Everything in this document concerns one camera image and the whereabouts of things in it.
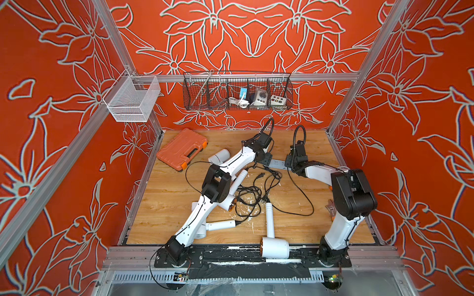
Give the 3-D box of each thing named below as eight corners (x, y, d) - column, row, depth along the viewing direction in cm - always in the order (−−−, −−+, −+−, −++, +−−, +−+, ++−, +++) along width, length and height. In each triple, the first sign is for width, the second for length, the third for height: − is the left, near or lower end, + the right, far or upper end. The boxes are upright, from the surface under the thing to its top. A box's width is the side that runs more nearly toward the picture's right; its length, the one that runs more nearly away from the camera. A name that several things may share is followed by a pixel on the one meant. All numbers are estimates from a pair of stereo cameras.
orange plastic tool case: (157, 158, 108) (154, 152, 104) (187, 133, 121) (185, 127, 117) (180, 173, 101) (177, 168, 97) (208, 144, 114) (207, 139, 110)
